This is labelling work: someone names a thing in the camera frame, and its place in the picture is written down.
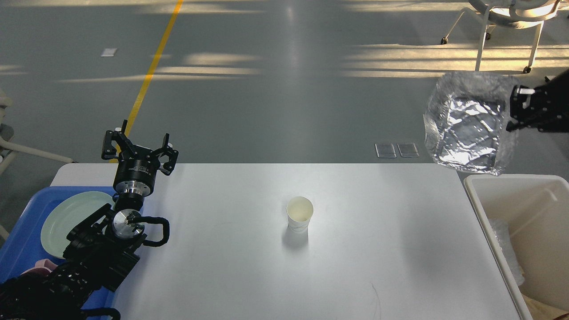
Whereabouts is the pink mug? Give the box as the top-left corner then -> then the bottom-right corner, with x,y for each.
21,259 -> 58,277

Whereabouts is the clear floor plate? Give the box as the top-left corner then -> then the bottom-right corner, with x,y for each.
397,143 -> 420,158
375,143 -> 397,159

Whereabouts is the white plastic bin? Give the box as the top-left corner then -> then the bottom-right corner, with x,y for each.
464,174 -> 569,320

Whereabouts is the white paper cup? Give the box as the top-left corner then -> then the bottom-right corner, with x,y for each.
286,196 -> 314,233

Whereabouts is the white office chair right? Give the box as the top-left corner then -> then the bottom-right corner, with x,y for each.
440,0 -> 561,74

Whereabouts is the brown paper bag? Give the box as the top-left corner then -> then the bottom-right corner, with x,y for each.
522,294 -> 569,320

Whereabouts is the foil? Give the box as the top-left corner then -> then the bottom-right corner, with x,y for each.
489,219 -> 525,286

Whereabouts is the white chair left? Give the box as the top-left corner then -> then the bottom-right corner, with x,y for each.
0,89 -> 76,240

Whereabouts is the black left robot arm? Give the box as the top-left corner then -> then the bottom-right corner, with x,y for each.
1,120 -> 179,320

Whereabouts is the light green plate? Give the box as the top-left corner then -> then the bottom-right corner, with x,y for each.
40,191 -> 112,259

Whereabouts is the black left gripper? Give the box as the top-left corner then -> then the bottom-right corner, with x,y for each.
101,120 -> 179,197

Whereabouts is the white floor marker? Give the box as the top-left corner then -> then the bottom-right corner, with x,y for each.
100,48 -> 118,57

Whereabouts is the foil container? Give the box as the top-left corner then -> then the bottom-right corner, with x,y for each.
423,71 -> 520,176

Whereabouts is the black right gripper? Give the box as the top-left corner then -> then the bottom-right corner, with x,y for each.
506,70 -> 569,133

